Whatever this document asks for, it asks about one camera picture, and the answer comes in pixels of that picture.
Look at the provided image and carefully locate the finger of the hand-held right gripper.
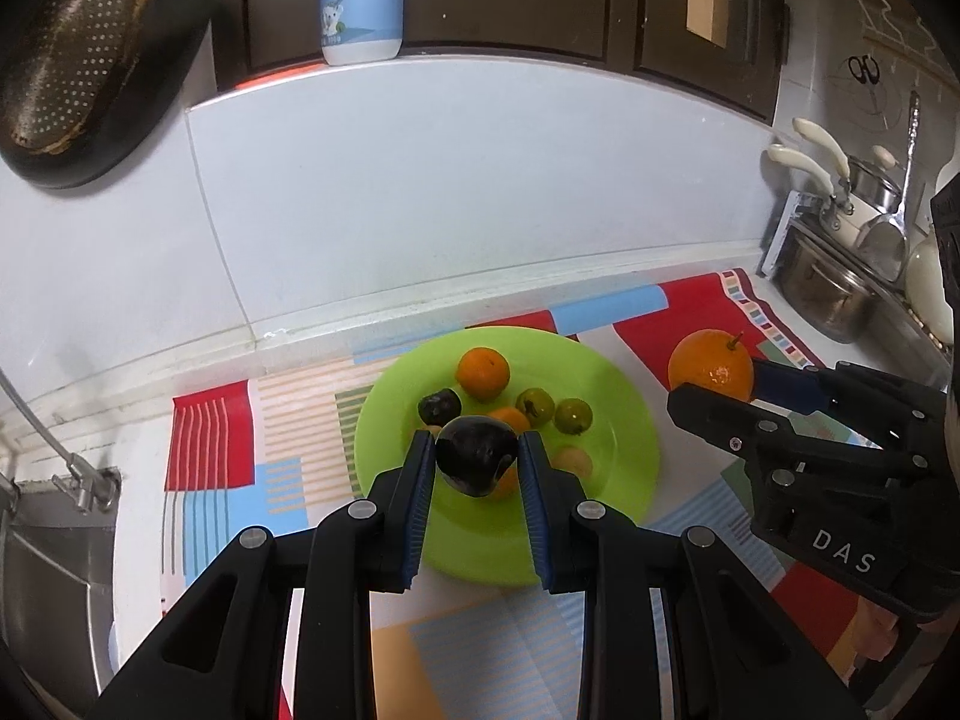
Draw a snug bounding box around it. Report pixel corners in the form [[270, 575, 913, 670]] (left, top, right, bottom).
[[750, 358, 947, 452], [666, 382, 940, 490]]

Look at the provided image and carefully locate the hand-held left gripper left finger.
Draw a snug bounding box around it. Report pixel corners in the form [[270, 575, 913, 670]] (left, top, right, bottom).
[[90, 429, 437, 720]]

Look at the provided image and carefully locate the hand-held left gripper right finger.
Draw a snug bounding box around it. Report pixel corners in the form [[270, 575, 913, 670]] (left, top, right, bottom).
[[517, 431, 871, 720]]

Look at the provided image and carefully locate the large orange with stem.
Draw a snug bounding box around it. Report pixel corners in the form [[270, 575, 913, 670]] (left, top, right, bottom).
[[667, 328, 755, 404]]

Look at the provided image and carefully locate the dark purple plum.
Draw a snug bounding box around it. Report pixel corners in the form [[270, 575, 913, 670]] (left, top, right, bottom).
[[418, 388, 461, 426], [435, 415, 521, 500]]

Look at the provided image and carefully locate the green round fruit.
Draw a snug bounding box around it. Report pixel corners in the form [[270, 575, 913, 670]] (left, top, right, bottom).
[[553, 397, 594, 436], [516, 387, 556, 427]]

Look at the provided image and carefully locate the green plate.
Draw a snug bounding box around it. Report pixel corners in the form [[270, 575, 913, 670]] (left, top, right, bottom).
[[352, 328, 662, 587]]

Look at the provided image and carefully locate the person's right hand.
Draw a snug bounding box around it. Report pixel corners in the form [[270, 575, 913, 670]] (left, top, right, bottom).
[[847, 600, 912, 691]]

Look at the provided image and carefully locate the small orange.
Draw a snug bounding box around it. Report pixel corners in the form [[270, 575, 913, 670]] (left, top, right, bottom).
[[486, 406, 535, 500], [456, 346, 512, 402]]

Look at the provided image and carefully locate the steel stockpot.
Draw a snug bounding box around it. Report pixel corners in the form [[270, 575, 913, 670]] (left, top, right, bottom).
[[776, 229, 886, 344]]

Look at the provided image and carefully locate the white plastic dish rack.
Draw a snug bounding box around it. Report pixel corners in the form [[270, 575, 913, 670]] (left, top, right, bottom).
[[759, 191, 807, 278]]

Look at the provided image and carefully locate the white round dish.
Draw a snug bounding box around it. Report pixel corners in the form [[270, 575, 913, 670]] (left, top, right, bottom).
[[904, 240, 953, 346]]

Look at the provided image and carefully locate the steel scoop ladle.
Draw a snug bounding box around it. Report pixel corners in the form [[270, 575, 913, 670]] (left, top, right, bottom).
[[859, 90, 922, 282]]

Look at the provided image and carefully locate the colourful patchwork mat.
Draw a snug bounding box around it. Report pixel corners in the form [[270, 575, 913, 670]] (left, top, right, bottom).
[[163, 268, 901, 720]]

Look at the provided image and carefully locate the gooseneck steel faucet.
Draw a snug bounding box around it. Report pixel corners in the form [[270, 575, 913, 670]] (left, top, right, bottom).
[[0, 367, 121, 515]]

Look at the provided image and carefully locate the steel sink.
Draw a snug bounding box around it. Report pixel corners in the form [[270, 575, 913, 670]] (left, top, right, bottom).
[[0, 480, 117, 695]]

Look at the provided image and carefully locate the white blue pump bottle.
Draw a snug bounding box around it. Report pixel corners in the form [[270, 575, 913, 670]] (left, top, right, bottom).
[[319, 0, 406, 66]]

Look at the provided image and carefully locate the black frying pan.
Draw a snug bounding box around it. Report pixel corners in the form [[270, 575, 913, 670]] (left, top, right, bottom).
[[0, 0, 224, 190]]

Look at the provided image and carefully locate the brass perforated skimmer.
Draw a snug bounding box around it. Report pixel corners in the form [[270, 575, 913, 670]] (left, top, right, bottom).
[[0, 0, 147, 158]]

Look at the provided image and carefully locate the steel saucepan cream handle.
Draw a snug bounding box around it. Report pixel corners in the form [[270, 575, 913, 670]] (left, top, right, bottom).
[[793, 118, 905, 212]]

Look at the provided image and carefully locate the white wire hanger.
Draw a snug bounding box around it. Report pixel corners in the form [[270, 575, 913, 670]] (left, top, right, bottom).
[[840, 0, 925, 40]]

